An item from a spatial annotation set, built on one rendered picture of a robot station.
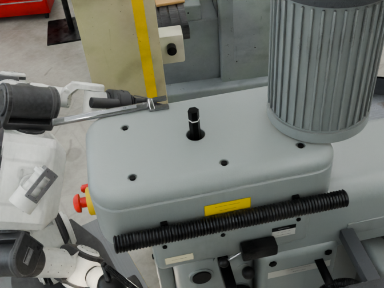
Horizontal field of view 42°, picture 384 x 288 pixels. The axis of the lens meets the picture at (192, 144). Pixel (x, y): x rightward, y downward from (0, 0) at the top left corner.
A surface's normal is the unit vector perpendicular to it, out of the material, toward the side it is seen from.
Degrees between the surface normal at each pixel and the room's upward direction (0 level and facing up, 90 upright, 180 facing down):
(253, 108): 0
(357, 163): 0
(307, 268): 90
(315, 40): 90
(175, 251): 90
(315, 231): 90
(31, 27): 0
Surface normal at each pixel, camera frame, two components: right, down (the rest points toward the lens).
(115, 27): 0.19, 0.65
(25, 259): 0.90, -0.11
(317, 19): -0.43, 0.63
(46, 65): -0.07, -0.74
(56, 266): 0.80, 0.33
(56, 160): 0.91, 0.15
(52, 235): 0.47, 0.43
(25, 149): 0.37, 0.07
